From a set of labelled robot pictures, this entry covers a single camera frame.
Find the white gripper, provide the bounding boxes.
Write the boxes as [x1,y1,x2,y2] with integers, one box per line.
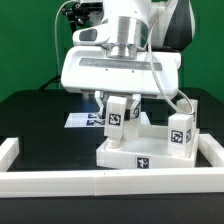
[61,46,181,119]

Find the white square table top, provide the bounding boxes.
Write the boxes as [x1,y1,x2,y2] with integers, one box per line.
[96,124,199,169]

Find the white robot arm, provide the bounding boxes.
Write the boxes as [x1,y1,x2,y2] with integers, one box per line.
[61,0,194,103]

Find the white marker sheet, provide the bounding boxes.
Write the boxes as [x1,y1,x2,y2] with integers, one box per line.
[64,111,152,129]

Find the white U-shaped fence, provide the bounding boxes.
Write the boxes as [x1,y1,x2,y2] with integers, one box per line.
[0,138,224,198]

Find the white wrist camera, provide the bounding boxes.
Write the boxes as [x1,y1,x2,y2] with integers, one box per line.
[72,24,110,46]

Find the black cable bundle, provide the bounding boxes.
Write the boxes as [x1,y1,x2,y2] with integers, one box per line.
[38,1,103,91]

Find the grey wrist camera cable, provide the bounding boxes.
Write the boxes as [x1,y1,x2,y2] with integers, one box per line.
[146,0,195,116]

